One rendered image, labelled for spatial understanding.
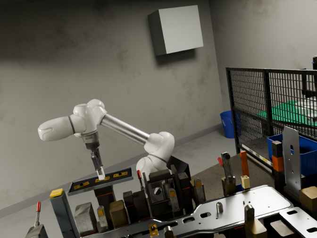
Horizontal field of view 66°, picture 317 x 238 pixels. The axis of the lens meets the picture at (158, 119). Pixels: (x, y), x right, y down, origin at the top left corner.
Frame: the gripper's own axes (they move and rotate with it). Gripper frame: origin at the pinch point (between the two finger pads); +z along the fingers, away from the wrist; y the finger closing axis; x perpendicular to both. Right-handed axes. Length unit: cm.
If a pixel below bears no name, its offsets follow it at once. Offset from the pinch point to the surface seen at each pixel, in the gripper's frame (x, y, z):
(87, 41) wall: -36, -274, -100
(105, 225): 0.7, 22.2, 19.1
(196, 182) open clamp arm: 52, 14, 11
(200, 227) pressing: 47, 38, 20
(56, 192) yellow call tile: -26.1, 3.7, 4.1
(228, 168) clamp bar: 71, 13, 7
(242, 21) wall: 227, -306, -84
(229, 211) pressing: 63, 32, 20
